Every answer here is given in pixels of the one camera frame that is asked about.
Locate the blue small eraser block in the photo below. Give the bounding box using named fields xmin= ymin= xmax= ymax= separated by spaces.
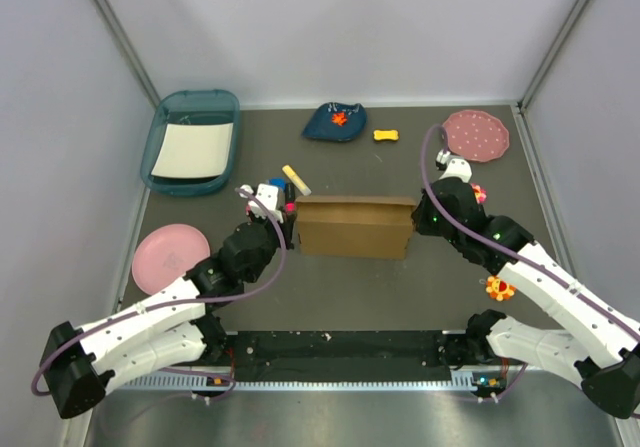
xmin=269 ymin=178 xmax=286 ymax=190

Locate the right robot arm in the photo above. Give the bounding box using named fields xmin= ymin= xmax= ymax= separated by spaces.
xmin=413 ymin=177 xmax=639 ymax=419

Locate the pink dotted plate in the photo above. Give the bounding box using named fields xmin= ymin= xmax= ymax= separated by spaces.
xmin=443 ymin=109 xmax=510 ymax=163

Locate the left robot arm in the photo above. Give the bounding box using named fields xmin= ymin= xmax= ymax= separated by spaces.
xmin=34 ymin=214 xmax=296 ymax=419

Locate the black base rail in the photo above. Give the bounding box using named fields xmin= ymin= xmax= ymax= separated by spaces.
xmin=169 ymin=329 xmax=532 ymax=383

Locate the orange yellow flower charm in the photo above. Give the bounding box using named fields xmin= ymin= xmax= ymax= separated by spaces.
xmin=480 ymin=276 xmax=517 ymax=302

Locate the black pink highlighter marker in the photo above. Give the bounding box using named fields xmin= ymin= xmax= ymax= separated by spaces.
xmin=284 ymin=182 xmax=297 ymax=217

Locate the teal plastic bin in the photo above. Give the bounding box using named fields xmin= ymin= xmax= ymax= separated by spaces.
xmin=140 ymin=89 xmax=240 ymax=197

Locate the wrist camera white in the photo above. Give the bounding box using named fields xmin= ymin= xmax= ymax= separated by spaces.
xmin=436 ymin=149 xmax=472 ymax=183
xmin=239 ymin=183 xmax=283 ymax=222

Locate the aluminium frame profile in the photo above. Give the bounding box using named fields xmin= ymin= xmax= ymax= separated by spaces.
xmin=79 ymin=329 xmax=626 ymax=393

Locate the brown cardboard box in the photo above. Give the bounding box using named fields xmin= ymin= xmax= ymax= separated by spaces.
xmin=296 ymin=195 xmax=416 ymax=260

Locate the yellow bone sponge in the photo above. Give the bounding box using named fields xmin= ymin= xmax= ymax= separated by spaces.
xmin=373 ymin=129 xmax=400 ymax=142

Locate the plain pink plate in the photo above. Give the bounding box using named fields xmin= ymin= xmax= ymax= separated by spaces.
xmin=131 ymin=224 xmax=211 ymax=295

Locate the dark blue fish dish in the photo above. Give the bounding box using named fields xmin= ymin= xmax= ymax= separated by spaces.
xmin=302 ymin=102 xmax=368 ymax=142

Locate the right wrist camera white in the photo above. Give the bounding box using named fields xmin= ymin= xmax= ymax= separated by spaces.
xmin=436 ymin=149 xmax=472 ymax=183

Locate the yellow pink marker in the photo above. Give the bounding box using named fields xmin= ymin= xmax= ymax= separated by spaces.
xmin=282 ymin=165 xmax=312 ymax=196

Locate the white paper sheet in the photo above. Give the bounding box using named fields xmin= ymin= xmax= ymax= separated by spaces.
xmin=151 ymin=123 xmax=234 ymax=179

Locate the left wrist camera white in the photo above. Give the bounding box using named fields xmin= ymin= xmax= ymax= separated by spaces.
xmin=239 ymin=183 xmax=283 ymax=222

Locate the pink flower charm right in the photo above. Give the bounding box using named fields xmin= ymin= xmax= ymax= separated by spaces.
xmin=472 ymin=184 xmax=487 ymax=204

